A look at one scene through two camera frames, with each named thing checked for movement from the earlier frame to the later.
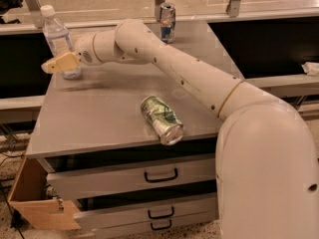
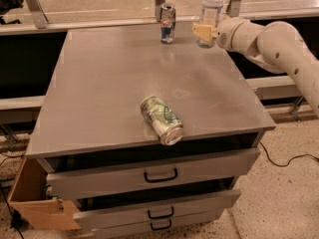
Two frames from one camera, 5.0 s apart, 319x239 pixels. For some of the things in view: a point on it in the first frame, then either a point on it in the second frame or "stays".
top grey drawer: [91, 181] stays
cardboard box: [28, 200] stays
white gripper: [84, 51] → [224, 34]
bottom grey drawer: [140, 227] stays
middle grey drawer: [137, 213] stays
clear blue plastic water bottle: [58, 39] → [211, 13]
